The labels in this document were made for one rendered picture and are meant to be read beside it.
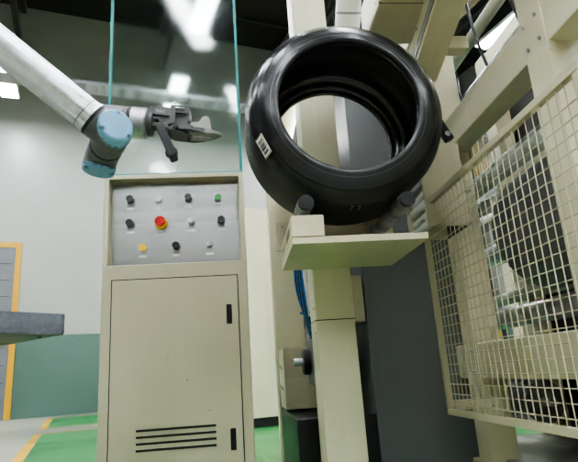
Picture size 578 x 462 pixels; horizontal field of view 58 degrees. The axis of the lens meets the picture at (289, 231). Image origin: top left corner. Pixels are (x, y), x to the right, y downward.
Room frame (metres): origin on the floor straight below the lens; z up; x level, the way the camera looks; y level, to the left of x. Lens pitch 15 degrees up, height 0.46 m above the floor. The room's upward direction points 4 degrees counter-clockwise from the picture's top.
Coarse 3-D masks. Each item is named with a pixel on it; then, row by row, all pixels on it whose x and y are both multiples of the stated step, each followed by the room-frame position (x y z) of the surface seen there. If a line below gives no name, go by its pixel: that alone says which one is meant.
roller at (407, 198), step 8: (408, 192) 1.35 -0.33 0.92; (400, 200) 1.35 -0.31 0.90; (408, 200) 1.35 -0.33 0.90; (392, 208) 1.43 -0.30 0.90; (400, 208) 1.38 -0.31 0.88; (408, 208) 1.38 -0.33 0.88; (384, 216) 1.51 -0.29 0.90; (392, 216) 1.46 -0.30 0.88; (400, 216) 1.45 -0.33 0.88; (376, 224) 1.60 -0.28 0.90; (384, 224) 1.54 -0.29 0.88; (392, 224) 1.52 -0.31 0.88; (376, 232) 1.64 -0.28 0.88; (384, 232) 1.62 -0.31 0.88
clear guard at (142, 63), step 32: (128, 0) 1.97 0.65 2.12; (160, 0) 1.98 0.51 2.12; (192, 0) 1.99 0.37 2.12; (224, 0) 2.01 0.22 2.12; (128, 32) 1.97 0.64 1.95; (160, 32) 1.98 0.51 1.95; (192, 32) 1.99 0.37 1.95; (224, 32) 2.01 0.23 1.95; (128, 64) 1.97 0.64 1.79; (160, 64) 1.98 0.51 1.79; (192, 64) 1.99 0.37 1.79; (224, 64) 2.01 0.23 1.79; (128, 96) 1.97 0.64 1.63; (160, 96) 1.98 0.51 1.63; (192, 96) 1.99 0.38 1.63; (224, 96) 2.01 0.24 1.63; (224, 128) 2.01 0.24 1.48; (128, 160) 1.97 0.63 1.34; (160, 160) 1.98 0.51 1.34; (192, 160) 1.99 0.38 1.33; (224, 160) 2.01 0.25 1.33
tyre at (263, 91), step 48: (288, 48) 1.30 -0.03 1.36; (336, 48) 1.45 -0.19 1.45; (384, 48) 1.32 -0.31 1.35; (288, 96) 1.57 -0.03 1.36; (384, 96) 1.59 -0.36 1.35; (432, 96) 1.34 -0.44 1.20; (288, 144) 1.29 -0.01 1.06; (432, 144) 1.35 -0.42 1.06; (288, 192) 1.38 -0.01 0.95; (336, 192) 1.33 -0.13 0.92; (384, 192) 1.35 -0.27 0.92
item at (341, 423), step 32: (288, 0) 1.76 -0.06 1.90; (320, 0) 1.71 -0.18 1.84; (320, 96) 1.71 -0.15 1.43; (320, 128) 1.70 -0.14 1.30; (320, 160) 1.70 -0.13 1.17; (320, 288) 1.70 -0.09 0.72; (320, 320) 1.70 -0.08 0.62; (352, 320) 1.71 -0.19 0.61; (320, 352) 1.70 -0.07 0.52; (352, 352) 1.71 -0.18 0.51; (320, 384) 1.70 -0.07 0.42; (352, 384) 1.71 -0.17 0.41; (320, 416) 1.76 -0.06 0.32; (352, 416) 1.71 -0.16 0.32; (320, 448) 1.81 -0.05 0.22; (352, 448) 1.71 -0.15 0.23
